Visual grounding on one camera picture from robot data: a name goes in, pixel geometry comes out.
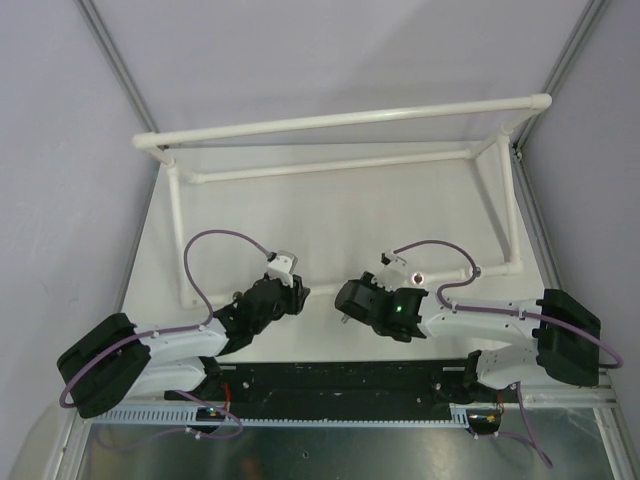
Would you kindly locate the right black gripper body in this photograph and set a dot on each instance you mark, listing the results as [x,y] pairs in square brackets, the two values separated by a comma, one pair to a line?
[367,282]

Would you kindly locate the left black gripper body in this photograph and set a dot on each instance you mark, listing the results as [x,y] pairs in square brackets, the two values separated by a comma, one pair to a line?
[288,303]

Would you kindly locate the white PVC pipe frame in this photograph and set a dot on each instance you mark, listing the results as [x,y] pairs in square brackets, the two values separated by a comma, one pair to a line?
[434,184]

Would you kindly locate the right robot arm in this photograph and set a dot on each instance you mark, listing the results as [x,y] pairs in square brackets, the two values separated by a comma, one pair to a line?
[552,337]

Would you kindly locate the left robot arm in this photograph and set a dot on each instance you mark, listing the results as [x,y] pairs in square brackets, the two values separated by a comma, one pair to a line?
[119,359]

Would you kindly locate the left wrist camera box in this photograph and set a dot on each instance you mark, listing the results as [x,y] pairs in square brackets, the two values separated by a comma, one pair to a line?
[283,263]

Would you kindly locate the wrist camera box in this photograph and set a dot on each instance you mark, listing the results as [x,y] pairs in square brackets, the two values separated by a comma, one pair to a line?
[394,269]
[283,263]

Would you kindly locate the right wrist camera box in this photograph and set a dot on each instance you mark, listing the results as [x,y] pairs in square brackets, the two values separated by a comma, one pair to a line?
[394,269]

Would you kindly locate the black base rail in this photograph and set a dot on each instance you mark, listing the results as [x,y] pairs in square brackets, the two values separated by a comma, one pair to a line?
[348,391]

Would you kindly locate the aluminium table frame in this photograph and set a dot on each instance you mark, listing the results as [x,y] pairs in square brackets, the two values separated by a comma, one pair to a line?
[550,431]

